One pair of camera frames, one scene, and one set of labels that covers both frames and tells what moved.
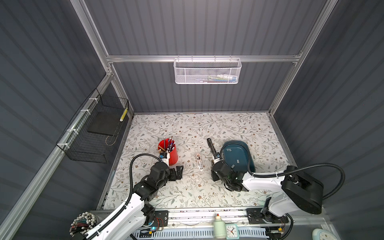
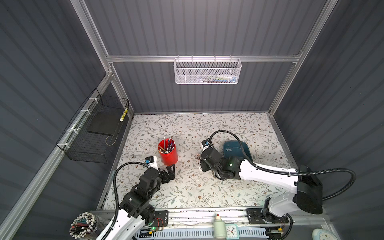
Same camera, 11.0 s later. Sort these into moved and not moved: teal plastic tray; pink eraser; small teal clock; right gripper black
Moved: right gripper black
Not moved: teal plastic tray; pink eraser; small teal clock
